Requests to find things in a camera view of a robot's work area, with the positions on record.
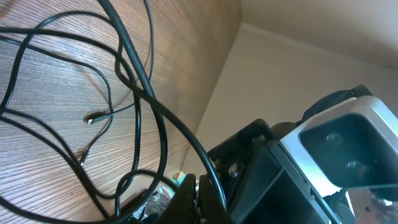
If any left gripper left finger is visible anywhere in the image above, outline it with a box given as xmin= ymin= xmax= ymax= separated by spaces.
xmin=154 ymin=174 xmax=196 ymax=224

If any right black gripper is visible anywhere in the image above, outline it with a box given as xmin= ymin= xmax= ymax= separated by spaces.
xmin=207 ymin=119 xmax=341 ymax=223

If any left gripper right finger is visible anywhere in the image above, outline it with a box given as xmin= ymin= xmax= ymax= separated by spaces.
xmin=198 ymin=175 xmax=233 ymax=224

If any black USB-A cable blue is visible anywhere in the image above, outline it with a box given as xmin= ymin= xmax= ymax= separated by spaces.
xmin=0 ymin=0 xmax=228 ymax=224

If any thin black micro USB cable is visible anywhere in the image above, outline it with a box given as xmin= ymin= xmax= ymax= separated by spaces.
xmin=0 ymin=0 xmax=156 ymax=167

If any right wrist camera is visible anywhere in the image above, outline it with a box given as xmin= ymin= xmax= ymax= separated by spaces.
xmin=280 ymin=96 xmax=397 ymax=196

